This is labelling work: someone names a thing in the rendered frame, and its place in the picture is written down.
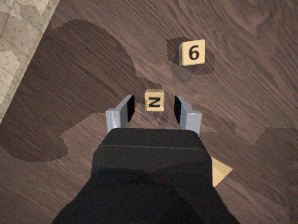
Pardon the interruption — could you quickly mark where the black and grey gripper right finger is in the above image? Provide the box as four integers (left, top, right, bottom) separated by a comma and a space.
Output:
174, 96, 202, 136

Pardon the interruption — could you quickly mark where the tan flat mat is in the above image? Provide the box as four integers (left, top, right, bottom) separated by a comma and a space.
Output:
211, 156, 232, 187

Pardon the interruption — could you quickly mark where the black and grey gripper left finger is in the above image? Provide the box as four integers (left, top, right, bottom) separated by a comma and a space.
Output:
106, 95, 135, 133

